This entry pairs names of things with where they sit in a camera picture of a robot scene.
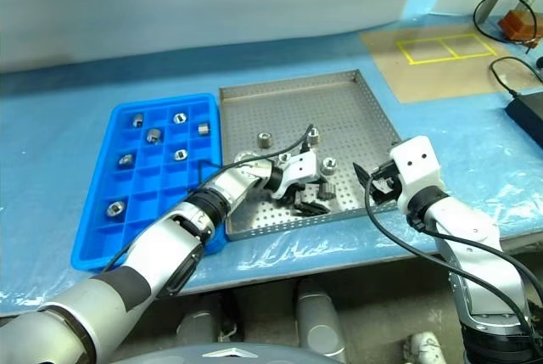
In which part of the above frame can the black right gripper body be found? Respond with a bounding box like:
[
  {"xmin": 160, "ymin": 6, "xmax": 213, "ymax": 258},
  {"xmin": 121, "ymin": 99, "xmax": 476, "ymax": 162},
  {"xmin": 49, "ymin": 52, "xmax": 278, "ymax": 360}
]
[{"xmin": 370, "ymin": 160, "xmax": 403, "ymax": 207}]

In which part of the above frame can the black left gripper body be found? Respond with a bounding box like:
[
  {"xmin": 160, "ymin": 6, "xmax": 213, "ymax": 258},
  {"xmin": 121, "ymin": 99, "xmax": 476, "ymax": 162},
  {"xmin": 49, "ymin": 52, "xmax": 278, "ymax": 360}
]
[{"xmin": 288, "ymin": 178, "xmax": 324, "ymax": 209}]

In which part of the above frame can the perforated steel tray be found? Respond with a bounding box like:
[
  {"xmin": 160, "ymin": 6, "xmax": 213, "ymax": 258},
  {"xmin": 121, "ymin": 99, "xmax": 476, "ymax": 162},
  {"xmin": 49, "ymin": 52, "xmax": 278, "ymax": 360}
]
[{"xmin": 218, "ymin": 69, "xmax": 405, "ymax": 243}]

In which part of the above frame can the blue plastic compartment tray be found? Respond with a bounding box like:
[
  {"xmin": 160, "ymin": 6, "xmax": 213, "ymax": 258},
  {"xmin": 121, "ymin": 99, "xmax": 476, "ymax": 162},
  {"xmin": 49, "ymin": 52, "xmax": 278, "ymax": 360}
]
[{"xmin": 70, "ymin": 92, "xmax": 227, "ymax": 272}]

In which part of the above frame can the grey rounded robot leg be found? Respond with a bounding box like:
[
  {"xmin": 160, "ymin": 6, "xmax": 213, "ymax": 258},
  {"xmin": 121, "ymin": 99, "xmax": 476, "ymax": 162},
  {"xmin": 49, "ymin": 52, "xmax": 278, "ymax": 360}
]
[
  {"xmin": 295, "ymin": 279, "xmax": 348, "ymax": 363},
  {"xmin": 175, "ymin": 307, "xmax": 222, "ymax": 344}
]

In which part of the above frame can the brown mat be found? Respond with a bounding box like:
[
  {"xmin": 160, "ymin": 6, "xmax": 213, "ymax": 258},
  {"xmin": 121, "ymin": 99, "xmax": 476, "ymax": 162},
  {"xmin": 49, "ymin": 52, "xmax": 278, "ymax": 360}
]
[{"xmin": 360, "ymin": 25, "xmax": 540, "ymax": 104}]

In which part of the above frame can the black power adapter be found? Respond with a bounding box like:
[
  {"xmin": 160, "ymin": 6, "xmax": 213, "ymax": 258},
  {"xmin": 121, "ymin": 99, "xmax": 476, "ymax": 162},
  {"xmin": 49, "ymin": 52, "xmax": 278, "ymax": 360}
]
[{"xmin": 504, "ymin": 89, "xmax": 543, "ymax": 149}]

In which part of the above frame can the white robot foot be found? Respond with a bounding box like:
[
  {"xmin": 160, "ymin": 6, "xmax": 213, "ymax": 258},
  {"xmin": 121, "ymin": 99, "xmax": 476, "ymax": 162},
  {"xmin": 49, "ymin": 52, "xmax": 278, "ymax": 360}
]
[{"xmin": 401, "ymin": 331, "xmax": 447, "ymax": 364}]

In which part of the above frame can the grey robot torso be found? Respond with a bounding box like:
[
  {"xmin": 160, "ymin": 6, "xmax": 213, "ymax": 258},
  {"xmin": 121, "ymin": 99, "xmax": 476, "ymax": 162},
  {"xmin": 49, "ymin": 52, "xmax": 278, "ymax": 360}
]
[{"xmin": 96, "ymin": 340, "xmax": 340, "ymax": 364}]

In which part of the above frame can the orange brown box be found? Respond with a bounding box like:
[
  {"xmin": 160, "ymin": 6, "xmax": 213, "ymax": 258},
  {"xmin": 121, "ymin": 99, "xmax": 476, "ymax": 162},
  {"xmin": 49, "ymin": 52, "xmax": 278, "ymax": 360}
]
[{"xmin": 497, "ymin": 9, "xmax": 539, "ymax": 42}]

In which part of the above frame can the blue plastic table cover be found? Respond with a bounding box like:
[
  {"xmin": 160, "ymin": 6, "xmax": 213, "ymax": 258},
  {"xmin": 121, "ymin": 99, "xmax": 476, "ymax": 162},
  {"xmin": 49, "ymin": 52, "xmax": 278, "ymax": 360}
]
[{"xmin": 0, "ymin": 0, "xmax": 543, "ymax": 306}]

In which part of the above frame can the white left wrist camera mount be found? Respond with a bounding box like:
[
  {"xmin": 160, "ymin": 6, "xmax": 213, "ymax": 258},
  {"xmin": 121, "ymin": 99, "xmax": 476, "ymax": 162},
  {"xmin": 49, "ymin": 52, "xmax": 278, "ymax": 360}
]
[{"xmin": 270, "ymin": 148, "xmax": 320, "ymax": 201}]

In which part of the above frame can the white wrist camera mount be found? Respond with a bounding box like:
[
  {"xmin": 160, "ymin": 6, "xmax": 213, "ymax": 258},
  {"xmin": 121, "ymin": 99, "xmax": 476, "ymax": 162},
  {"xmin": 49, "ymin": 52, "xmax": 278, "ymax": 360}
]
[
  {"xmin": 270, "ymin": 148, "xmax": 320, "ymax": 201},
  {"xmin": 389, "ymin": 135, "xmax": 443, "ymax": 209}
]

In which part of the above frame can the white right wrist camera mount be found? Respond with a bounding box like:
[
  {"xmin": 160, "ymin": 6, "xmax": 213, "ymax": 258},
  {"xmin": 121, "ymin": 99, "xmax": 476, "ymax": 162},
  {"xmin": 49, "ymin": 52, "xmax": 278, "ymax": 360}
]
[{"xmin": 389, "ymin": 135, "xmax": 443, "ymax": 209}]

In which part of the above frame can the black adapter cable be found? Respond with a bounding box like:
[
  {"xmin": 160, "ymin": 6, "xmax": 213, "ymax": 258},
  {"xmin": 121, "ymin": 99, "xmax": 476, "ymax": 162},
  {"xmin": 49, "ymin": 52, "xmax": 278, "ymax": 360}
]
[{"xmin": 489, "ymin": 55, "xmax": 540, "ymax": 98}]

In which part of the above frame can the black looped cable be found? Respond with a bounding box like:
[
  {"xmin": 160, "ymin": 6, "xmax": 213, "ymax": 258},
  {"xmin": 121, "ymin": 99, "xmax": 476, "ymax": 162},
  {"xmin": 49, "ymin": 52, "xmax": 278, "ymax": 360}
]
[{"xmin": 472, "ymin": 0, "xmax": 543, "ymax": 49}]

